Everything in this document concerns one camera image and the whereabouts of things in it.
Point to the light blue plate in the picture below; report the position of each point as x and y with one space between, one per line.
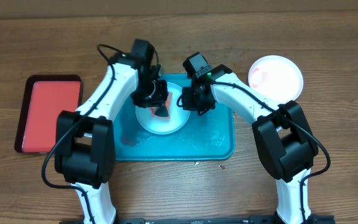
164 125

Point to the orange sponge with green pad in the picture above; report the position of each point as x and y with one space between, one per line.
163 111

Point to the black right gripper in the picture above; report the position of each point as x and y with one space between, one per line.
191 106

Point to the white plate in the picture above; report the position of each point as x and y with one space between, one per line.
277 78

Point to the blue plastic tray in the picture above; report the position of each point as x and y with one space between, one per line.
206 137

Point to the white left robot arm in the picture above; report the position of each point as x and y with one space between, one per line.
84 152

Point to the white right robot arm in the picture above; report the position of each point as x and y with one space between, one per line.
283 137

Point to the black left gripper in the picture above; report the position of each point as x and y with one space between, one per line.
157 100

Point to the black tray with red liquid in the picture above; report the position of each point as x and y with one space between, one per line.
45 97

